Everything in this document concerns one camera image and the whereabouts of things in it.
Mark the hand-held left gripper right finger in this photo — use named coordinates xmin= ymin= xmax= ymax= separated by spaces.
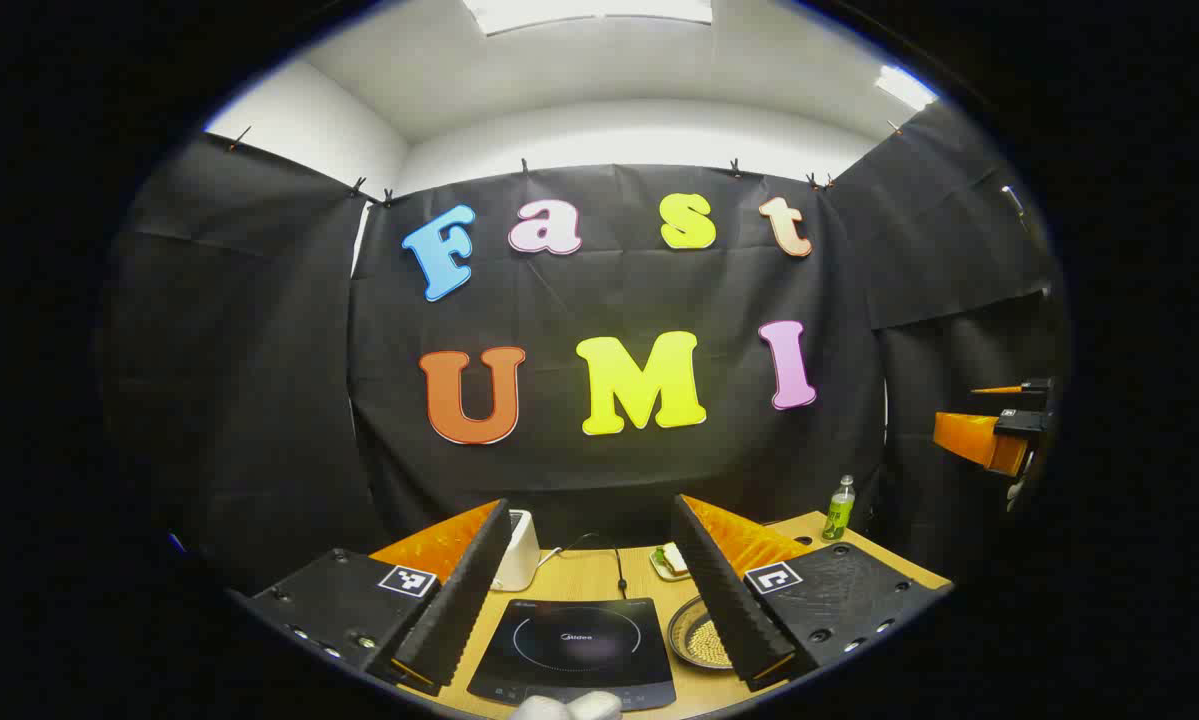
xmin=671 ymin=493 xmax=955 ymax=693

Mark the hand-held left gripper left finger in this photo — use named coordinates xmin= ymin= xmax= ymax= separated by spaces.
xmin=244 ymin=498 xmax=515 ymax=698

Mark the steel pot with black handles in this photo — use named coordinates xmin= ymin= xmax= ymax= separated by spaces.
xmin=666 ymin=595 xmax=735 ymax=671

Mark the ceiling light panel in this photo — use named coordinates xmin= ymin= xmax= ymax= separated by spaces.
xmin=874 ymin=64 xmax=937 ymax=112

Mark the white toaster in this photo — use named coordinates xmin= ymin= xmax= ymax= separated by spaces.
xmin=491 ymin=508 xmax=542 ymax=593

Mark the white rounded object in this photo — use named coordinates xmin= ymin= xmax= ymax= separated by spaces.
xmin=512 ymin=690 xmax=623 ymax=720

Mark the green drink bottle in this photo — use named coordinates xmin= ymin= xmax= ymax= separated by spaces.
xmin=822 ymin=475 xmax=857 ymax=543

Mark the pile of soybeans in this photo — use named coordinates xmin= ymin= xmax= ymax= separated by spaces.
xmin=684 ymin=620 xmax=733 ymax=669

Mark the black power cable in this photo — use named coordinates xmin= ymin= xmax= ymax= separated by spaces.
xmin=559 ymin=533 xmax=630 ymax=599

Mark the black induction cooktop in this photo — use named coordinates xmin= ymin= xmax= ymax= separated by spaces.
xmin=467 ymin=597 xmax=678 ymax=713

